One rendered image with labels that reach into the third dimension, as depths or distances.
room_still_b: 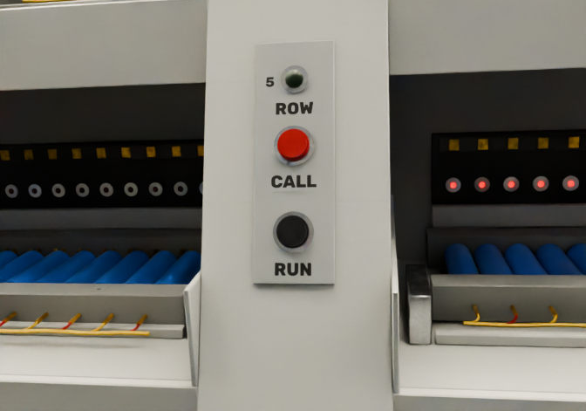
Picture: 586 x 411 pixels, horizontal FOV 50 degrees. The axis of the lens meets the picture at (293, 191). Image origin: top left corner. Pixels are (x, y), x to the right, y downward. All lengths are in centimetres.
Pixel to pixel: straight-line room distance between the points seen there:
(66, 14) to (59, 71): 3
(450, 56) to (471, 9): 2
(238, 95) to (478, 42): 12
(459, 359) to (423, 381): 3
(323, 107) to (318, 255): 7
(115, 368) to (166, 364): 3
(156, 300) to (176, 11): 16
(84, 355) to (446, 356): 19
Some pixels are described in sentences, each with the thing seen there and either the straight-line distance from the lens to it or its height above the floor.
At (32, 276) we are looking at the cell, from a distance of 46.
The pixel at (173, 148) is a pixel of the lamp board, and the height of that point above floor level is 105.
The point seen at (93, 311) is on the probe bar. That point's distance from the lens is 39.
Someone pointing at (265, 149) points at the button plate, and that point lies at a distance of 32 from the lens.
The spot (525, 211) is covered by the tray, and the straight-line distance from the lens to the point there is 48.
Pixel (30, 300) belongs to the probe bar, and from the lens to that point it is 41.
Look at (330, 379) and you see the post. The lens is 31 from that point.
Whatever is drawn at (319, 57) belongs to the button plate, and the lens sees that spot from 32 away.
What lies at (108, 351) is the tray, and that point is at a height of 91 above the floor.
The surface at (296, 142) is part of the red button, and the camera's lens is 31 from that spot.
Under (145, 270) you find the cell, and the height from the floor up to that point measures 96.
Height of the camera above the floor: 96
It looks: 8 degrees up
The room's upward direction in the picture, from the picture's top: straight up
